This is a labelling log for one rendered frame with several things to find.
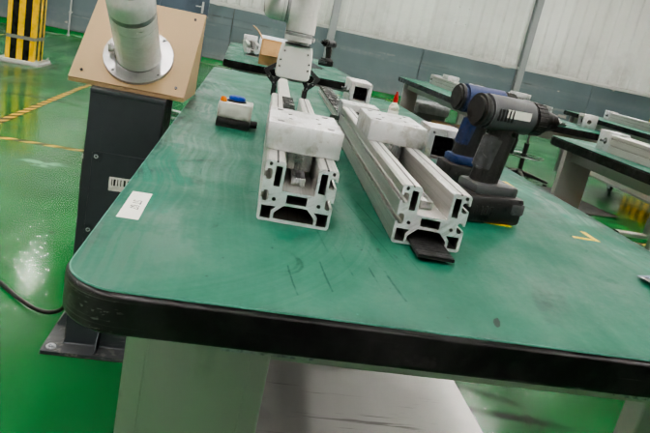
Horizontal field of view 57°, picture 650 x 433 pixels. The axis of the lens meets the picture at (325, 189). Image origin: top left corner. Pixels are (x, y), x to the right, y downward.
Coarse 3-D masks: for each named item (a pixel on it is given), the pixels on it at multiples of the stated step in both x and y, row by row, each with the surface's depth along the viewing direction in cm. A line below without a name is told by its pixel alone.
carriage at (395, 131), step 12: (360, 108) 126; (360, 120) 124; (372, 120) 111; (384, 120) 113; (396, 120) 117; (408, 120) 122; (372, 132) 112; (384, 132) 112; (396, 132) 112; (408, 132) 112; (420, 132) 113; (384, 144) 114; (396, 144) 113; (408, 144) 113; (420, 144) 113; (396, 156) 115
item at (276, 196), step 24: (264, 144) 123; (264, 168) 83; (288, 168) 94; (312, 168) 90; (336, 168) 82; (264, 192) 84; (288, 192) 81; (312, 192) 83; (264, 216) 82; (288, 216) 83; (312, 216) 82
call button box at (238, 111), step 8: (224, 104) 140; (232, 104) 140; (240, 104) 141; (248, 104) 143; (224, 112) 141; (232, 112) 141; (240, 112) 141; (248, 112) 141; (216, 120) 141; (224, 120) 141; (232, 120) 141; (240, 120) 141; (248, 120) 142; (232, 128) 142; (240, 128) 142; (248, 128) 142
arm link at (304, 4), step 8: (288, 0) 165; (296, 0) 165; (304, 0) 165; (312, 0) 165; (320, 0) 168; (288, 8) 165; (296, 8) 165; (304, 8) 165; (312, 8) 166; (288, 16) 166; (296, 16) 166; (304, 16) 166; (312, 16) 167; (288, 24) 168; (296, 24) 167; (304, 24) 167; (312, 24) 168; (296, 32) 167; (304, 32) 167; (312, 32) 169
